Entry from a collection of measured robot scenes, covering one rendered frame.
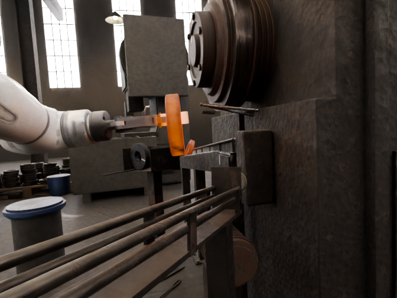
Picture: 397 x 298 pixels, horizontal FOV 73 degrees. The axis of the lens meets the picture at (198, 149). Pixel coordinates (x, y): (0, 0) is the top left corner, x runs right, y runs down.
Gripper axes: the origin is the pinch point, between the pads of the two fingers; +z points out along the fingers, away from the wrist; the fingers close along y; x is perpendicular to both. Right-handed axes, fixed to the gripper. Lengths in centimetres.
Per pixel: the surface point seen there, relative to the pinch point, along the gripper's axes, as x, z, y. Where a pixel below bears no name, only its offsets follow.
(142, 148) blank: -12, -22, -83
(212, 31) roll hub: 29.0, 15.2, -26.4
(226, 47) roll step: 22.3, 18.8, -22.0
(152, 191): -36, -20, -83
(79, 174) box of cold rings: -44, -126, -252
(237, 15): 30.4, 22.3, -18.0
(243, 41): 22.7, 23.9, -19.2
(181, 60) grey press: 88, 7, -306
